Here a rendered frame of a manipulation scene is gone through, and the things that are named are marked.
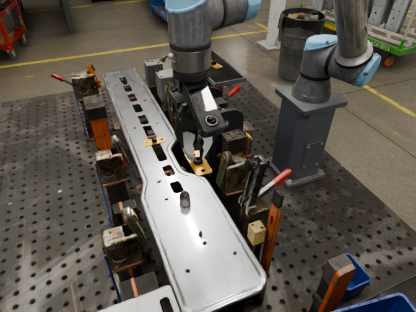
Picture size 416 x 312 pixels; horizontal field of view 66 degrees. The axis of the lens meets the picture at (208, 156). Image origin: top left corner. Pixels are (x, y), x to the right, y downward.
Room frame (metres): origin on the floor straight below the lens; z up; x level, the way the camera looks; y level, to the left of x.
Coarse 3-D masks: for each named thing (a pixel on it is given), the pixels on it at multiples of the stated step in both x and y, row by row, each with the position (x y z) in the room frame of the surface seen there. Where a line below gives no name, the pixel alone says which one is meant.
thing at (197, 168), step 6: (198, 150) 0.60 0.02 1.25; (198, 156) 0.58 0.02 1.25; (192, 162) 0.56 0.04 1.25; (198, 162) 0.55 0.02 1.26; (204, 162) 0.56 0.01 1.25; (192, 168) 0.54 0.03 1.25; (198, 168) 0.54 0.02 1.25; (204, 168) 0.54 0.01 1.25; (210, 168) 0.54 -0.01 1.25; (198, 174) 0.52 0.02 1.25; (204, 174) 0.52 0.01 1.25
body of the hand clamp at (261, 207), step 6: (258, 204) 0.62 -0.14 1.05; (264, 204) 0.62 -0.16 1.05; (240, 210) 0.62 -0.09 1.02; (258, 210) 0.59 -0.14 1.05; (264, 210) 0.59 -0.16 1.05; (240, 216) 0.62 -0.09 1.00; (246, 216) 0.59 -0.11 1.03; (252, 216) 0.58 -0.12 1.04; (258, 216) 0.59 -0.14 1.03; (264, 216) 0.60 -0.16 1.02; (240, 222) 0.62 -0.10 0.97; (246, 222) 0.59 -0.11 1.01; (252, 222) 0.58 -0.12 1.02; (264, 222) 0.60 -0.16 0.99; (240, 228) 0.61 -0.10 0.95; (246, 228) 0.58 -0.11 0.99; (246, 234) 0.58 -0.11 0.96; (246, 240) 0.58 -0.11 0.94
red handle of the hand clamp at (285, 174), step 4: (284, 172) 0.65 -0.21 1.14; (288, 172) 0.64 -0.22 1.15; (276, 176) 0.65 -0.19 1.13; (280, 176) 0.64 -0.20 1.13; (284, 176) 0.64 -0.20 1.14; (288, 176) 0.64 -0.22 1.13; (272, 180) 0.64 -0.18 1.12; (276, 180) 0.63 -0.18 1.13; (280, 180) 0.63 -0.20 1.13; (284, 180) 0.64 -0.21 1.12; (268, 184) 0.63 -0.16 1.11; (272, 184) 0.63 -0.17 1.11; (276, 184) 0.63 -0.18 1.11; (264, 188) 0.63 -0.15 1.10; (268, 188) 0.62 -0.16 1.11; (272, 188) 0.63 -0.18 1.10; (260, 192) 0.62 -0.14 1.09; (264, 192) 0.62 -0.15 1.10; (268, 192) 0.62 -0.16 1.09; (260, 196) 0.61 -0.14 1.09; (256, 200) 0.61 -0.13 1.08; (244, 204) 0.61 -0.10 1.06
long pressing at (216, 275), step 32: (128, 128) 1.07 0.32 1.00; (160, 128) 1.07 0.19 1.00; (160, 192) 0.71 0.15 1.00; (192, 192) 0.71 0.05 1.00; (160, 224) 0.59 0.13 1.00; (192, 224) 0.59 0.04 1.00; (224, 224) 0.59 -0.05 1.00; (160, 256) 0.49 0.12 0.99; (192, 256) 0.48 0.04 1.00; (224, 256) 0.48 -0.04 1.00; (192, 288) 0.40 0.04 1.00; (224, 288) 0.40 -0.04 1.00; (256, 288) 0.40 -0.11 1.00
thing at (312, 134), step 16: (288, 96) 1.15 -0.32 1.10; (336, 96) 1.15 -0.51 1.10; (288, 112) 1.13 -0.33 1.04; (304, 112) 1.03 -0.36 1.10; (320, 112) 1.08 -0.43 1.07; (288, 128) 1.11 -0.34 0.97; (304, 128) 1.06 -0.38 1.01; (320, 128) 1.08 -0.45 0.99; (288, 144) 1.10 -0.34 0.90; (304, 144) 1.06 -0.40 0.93; (320, 144) 1.09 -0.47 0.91; (272, 160) 1.18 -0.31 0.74; (288, 160) 1.08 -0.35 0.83; (304, 160) 1.06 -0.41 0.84; (320, 160) 1.10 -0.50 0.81; (304, 176) 1.08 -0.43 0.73; (320, 176) 1.10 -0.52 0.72
